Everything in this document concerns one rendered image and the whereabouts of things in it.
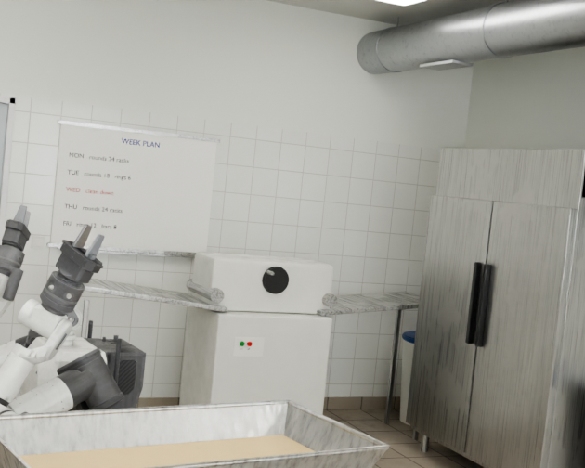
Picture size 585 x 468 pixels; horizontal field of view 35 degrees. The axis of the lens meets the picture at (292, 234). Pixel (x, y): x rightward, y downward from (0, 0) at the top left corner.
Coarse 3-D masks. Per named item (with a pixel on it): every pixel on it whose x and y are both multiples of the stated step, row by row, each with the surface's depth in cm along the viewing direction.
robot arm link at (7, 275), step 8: (0, 264) 277; (8, 264) 277; (16, 264) 279; (0, 272) 277; (8, 272) 278; (16, 272) 277; (0, 280) 275; (8, 280) 276; (16, 280) 276; (0, 288) 275; (8, 288) 275; (16, 288) 276; (0, 296) 277; (8, 296) 274
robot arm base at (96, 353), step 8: (88, 352) 247; (96, 352) 240; (72, 360) 245; (80, 360) 237; (88, 360) 238; (64, 368) 240; (72, 368) 238; (112, 400) 238; (120, 400) 241; (80, 408) 241; (88, 408) 242; (96, 408) 238; (104, 408) 238
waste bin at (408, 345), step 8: (408, 336) 698; (408, 344) 698; (408, 352) 698; (408, 360) 698; (408, 368) 698; (408, 376) 698; (408, 384) 698; (408, 392) 698; (400, 400) 712; (408, 400) 698; (400, 408) 710; (400, 416) 709; (408, 424) 698
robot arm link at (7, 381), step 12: (12, 360) 222; (24, 360) 222; (0, 372) 222; (12, 372) 221; (24, 372) 223; (0, 384) 220; (12, 384) 221; (0, 396) 220; (12, 396) 222; (0, 408) 220
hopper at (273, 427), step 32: (0, 416) 140; (32, 416) 142; (64, 416) 145; (96, 416) 148; (128, 416) 151; (160, 416) 154; (192, 416) 157; (224, 416) 161; (256, 416) 164; (288, 416) 167; (320, 416) 160; (0, 448) 129; (32, 448) 141; (64, 448) 144; (96, 448) 146; (128, 448) 148; (160, 448) 149; (192, 448) 151; (224, 448) 153; (256, 448) 155; (288, 448) 157; (320, 448) 157; (352, 448) 141; (384, 448) 145
